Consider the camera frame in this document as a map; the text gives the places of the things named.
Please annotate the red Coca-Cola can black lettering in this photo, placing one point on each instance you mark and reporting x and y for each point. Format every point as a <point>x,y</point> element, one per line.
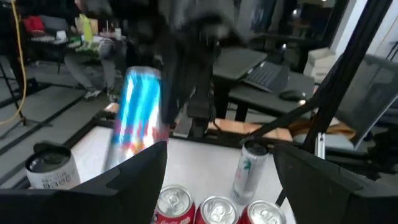
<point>217,211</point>

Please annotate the blue silver Red Bull can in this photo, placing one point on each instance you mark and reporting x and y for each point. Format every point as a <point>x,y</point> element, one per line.
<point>136,115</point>

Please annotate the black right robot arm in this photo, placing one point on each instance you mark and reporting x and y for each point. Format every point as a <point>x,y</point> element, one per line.
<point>200,115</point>

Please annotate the red Coca-Cola can white lettering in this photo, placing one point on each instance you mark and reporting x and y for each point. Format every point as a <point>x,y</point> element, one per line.
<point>174,205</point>

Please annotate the black tripod stand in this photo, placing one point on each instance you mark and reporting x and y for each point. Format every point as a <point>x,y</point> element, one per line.
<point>23,119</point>

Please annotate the yellow green bottle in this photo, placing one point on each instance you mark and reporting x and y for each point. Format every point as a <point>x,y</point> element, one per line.
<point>87,29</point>

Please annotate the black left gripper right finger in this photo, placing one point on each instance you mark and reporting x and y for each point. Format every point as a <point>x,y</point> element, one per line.
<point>335,202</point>

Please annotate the person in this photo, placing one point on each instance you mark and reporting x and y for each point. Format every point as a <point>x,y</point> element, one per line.
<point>93,53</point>

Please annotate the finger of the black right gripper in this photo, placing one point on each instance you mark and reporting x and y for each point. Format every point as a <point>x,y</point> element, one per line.
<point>174,93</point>

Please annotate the black keyboard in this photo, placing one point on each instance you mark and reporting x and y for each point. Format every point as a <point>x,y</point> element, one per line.
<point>264,76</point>

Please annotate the white table mat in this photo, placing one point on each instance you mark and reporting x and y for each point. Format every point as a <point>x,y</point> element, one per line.
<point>202,168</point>

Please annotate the dark grey desk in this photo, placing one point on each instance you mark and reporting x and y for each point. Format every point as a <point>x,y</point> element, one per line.
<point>273,101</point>

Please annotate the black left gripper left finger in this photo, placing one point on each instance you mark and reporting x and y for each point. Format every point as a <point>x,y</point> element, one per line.
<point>93,205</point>

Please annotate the red bag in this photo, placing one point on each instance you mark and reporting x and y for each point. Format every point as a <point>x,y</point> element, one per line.
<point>32,25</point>

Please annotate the white storage box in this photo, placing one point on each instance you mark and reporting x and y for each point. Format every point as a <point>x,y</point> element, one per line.
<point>320,62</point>

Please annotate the black computer mouse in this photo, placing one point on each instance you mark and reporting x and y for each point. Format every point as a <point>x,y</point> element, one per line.
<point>292,95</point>

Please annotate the white Celsius can red band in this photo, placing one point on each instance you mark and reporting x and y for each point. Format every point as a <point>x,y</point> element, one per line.
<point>53,174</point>

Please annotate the white can palm tree print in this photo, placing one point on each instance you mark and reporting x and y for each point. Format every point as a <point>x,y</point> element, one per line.
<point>248,174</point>

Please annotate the grey flat panel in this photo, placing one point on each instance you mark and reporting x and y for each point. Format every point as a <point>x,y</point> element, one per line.
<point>370,99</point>

